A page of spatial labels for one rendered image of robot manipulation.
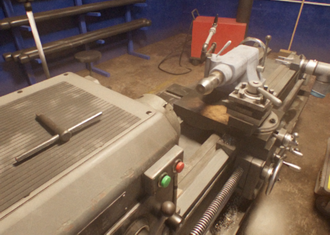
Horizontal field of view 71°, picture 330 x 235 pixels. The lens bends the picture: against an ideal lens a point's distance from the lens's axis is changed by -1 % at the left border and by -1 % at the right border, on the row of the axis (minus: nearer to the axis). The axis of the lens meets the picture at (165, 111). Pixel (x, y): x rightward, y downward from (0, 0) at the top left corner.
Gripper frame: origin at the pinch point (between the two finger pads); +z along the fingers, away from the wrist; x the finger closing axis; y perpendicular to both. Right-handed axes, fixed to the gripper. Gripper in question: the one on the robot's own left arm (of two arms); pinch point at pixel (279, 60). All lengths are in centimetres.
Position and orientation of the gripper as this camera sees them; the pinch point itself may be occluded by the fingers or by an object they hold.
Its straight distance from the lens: 179.0
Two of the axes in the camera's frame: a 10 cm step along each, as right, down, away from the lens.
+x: -6.2, 4.3, -6.5
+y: 0.0, -8.3, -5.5
